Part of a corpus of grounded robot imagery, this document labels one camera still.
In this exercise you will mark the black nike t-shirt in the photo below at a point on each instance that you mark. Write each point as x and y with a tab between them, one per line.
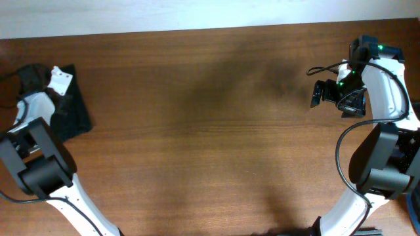
71	117

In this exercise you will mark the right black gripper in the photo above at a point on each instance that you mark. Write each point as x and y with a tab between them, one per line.
357	108

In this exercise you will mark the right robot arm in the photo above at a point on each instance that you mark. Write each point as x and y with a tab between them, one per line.
386	164

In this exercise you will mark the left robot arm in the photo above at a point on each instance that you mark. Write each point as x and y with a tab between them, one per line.
51	111

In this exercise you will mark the blue denim jeans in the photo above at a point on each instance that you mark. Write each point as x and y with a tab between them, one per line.
413	198

